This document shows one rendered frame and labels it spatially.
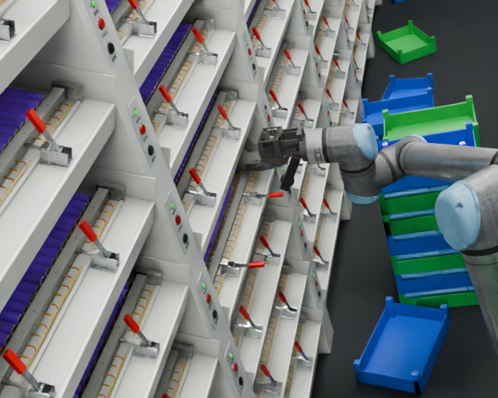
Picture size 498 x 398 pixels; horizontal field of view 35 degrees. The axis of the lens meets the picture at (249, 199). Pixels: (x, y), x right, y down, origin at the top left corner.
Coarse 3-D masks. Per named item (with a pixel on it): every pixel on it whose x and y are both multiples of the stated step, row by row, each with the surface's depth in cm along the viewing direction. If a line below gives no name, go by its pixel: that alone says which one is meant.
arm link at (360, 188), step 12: (372, 168) 200; (384, 168) 202; (348, 180) 202; (360, 180) 200; (372, 180) 202; (384, 180) 203; (348, 192) 205; (360, 192) 203; (372, 192) 203; (360, 204) 206
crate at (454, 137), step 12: (444, 132) 243; (456, 132) 242; (468, 132) 240; (444, 144) 245; (456, 144) 245; (468, 144) 243; (408, 180) 231; (420, 180) 231; (432, 180) 230; (384, 192) 235
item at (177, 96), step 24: (192, 24) 191; (216, 24) 194; (168, 48) 181; (192, 48) 183; (216, 48) 186; (168, 72) 171; (192, 72) 176; (216, 72) 178; (144, 96) 163; (168, 96) 156; (192, 96) 168; (168, 120) 159; (192, 120) 161; (168, 144) 154; (168, 168) 147
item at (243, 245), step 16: (240, 176) 210; (256, 176) 211; (272, 176) 213; (256, 208) 200; (256, 224) 195; (240, 240) 190; (240, 256) 185; (240, 272) 181; (224, 288) 176; (240, 288) 182; (224, 304) 173
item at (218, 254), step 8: (248, 176) 207; (240, 184) 203; (240, 192) 201; (232, 200) 198; (240, 200) 199; (232, 208) 195; (240, 208) 197; (232, 216) 193; (224, 224) 190; (232, 224) 192; (240, 224) 193; (224, 232) 188; (224, 240) 186; (216, 248) 183; (224, 248) 185; (232, 248) 186; (216, 256) 181; (216, 264) 179; (216, 272) 177; (216, 280) 176
